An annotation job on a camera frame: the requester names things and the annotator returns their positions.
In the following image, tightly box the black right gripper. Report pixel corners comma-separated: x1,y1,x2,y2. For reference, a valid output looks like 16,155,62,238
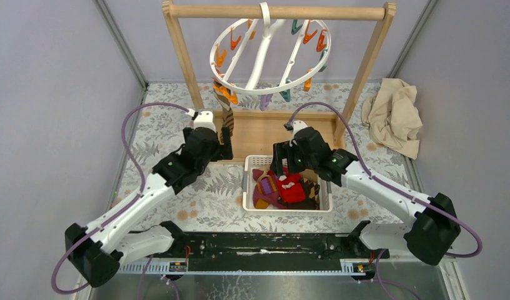
269,140,317,176

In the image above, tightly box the beige maroon toe sock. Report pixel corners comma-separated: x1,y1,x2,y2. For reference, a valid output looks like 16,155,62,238
252,168,269,183

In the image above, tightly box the brown beige striped sock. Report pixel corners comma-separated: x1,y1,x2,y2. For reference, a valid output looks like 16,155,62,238
213,79,234,136

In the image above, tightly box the small red sock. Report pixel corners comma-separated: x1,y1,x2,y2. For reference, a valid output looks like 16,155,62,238
268,168,305,206

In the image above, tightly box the purple orange striped sock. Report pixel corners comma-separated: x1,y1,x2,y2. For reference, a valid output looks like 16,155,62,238
252,174,286,209

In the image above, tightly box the dark brown sock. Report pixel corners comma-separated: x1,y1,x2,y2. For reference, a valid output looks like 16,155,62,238
286,181,315,210

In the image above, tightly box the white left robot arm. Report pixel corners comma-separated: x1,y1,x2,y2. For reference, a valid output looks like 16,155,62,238
63,125,233,288

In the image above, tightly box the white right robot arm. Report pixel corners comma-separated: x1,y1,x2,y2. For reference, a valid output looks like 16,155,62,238
271,126,461,266

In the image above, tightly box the wooden hanger stand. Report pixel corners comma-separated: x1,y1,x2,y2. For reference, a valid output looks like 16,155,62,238
162,1,397,164

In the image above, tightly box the white round clip hanger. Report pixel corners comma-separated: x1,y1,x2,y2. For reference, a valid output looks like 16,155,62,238
209,2,332,96

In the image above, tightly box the white plastic basket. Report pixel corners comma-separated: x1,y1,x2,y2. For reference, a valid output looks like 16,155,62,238
242,155,333,216

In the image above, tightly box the teal clothes peg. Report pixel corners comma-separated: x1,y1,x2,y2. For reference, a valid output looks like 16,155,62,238
279,77,291,103

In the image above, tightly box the orange clothes peg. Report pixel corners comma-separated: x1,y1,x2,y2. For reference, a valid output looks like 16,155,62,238
302,20,318,44
214,85,238,105
214,44,227,68

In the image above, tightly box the floral patterned table mat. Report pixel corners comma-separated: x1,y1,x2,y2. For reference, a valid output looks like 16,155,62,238
112,82,414,233

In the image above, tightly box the beige crumpled cloth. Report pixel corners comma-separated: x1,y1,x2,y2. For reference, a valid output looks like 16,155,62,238
361,78,423,159

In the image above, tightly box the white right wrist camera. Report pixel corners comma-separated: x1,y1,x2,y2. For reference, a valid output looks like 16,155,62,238
284,120,308,141

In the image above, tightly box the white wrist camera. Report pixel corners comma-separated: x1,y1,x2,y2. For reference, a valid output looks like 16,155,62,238
284,120,308,141
186,109,217,133

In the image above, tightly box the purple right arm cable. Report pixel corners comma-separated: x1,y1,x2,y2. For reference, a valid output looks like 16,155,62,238
287,101,484,259

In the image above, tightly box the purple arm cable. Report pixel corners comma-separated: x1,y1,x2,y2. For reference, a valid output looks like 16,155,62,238
287,101,484,259
51,102,194,295

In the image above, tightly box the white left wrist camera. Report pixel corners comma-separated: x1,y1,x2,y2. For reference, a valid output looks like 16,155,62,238
186,109,217,133

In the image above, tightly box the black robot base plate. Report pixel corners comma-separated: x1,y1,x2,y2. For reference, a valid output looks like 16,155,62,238
145,231,391,272

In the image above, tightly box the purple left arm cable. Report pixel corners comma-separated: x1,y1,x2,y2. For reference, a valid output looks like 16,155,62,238
51,102,194,295

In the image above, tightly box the grey cable duct rail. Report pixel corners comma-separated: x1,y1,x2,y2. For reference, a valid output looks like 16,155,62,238
117,258,373,277

